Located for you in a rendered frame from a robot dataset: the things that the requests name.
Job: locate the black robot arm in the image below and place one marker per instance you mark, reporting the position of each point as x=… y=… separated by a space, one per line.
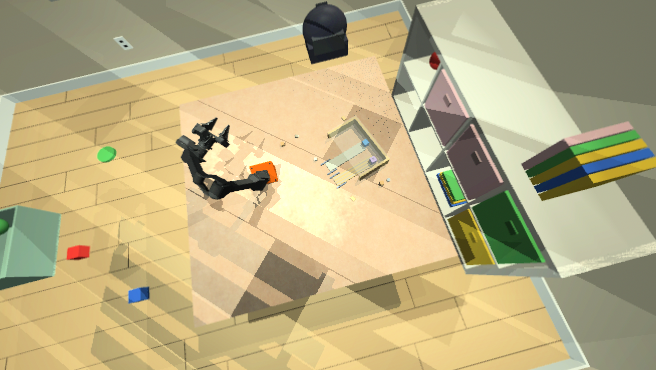
x=193 y=155

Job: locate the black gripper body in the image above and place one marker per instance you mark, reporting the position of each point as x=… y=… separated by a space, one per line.
x=216 y=139

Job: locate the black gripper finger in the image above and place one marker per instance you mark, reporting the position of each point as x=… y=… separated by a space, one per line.
x=210 y=125
x=225 y=132

